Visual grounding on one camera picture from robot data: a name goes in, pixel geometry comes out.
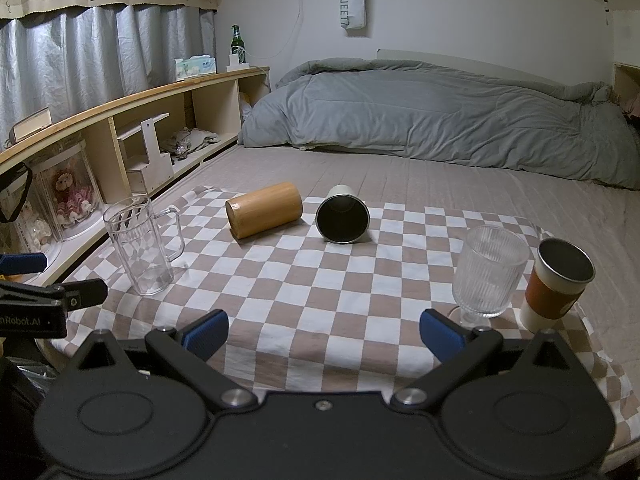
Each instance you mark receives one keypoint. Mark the light wooden cabinet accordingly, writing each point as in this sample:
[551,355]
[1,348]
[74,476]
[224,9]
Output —
[627,80]

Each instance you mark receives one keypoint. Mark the green glass bottle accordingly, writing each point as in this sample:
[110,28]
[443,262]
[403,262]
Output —
[235,40]

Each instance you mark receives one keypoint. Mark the tissue box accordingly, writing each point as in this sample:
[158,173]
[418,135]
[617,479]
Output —
[195,67]

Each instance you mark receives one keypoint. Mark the grey duvet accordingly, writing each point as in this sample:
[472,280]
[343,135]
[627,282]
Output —
[425,115]

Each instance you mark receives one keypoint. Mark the wooden tool caddy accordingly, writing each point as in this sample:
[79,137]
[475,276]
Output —
[150,160]

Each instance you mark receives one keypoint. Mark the cream book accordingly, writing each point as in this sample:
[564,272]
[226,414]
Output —
[31,124]

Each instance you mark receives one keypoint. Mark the white power adapter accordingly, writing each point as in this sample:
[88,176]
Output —
[237,61]

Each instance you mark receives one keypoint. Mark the ribbed glass goblet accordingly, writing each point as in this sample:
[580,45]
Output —
[487,272]

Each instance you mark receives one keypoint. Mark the doll in clear box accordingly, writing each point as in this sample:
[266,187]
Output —
[67,192]

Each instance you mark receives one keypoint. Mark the beige headboard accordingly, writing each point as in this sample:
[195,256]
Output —
[500,66]

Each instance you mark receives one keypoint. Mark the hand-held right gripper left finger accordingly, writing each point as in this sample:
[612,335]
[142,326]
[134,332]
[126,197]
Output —
[206,334]

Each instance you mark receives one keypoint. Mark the bamboo cup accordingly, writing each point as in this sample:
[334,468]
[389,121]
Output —
[265,208]

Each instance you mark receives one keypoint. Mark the long wooden shelf unit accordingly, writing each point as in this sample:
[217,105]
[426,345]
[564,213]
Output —
[150,93]

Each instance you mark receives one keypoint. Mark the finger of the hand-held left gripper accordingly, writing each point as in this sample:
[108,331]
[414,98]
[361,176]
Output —
[75,294]
[22,262]

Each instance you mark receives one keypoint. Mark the clear box of white trinkets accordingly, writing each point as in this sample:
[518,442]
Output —
[35,230]

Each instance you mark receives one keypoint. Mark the beige white checkered cloth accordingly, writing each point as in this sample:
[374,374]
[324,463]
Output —
[310,305]

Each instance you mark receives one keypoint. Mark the steel cup with brown sleeve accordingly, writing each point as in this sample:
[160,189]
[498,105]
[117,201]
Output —
[550,292]

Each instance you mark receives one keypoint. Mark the grey metal cup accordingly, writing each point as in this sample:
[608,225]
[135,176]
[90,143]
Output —
[343,216]

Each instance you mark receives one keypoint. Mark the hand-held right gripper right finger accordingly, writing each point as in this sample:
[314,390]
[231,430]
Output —
[439,334]

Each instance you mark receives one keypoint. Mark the grey crumpled clothes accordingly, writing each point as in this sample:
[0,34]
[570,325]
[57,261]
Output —
[192,140]

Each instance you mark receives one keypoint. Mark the grey curtain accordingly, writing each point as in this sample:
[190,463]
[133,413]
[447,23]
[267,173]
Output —
[90,55]

